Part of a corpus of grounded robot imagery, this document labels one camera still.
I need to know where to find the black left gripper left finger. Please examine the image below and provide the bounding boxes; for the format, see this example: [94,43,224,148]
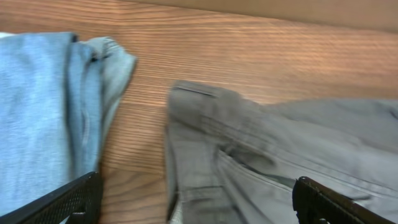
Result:
[1,172,103,224]

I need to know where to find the folded blue denim jeans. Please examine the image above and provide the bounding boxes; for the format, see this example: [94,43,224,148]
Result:
[1,32,136,215]

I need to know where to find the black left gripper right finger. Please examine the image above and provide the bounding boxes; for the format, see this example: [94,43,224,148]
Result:
[292,176,394,224]

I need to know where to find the brown cardboard box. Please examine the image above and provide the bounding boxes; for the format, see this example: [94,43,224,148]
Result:
[132,0,397,32]

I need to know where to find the grey shorts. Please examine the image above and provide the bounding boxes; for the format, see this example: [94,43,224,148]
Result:
[165,80,397,224]

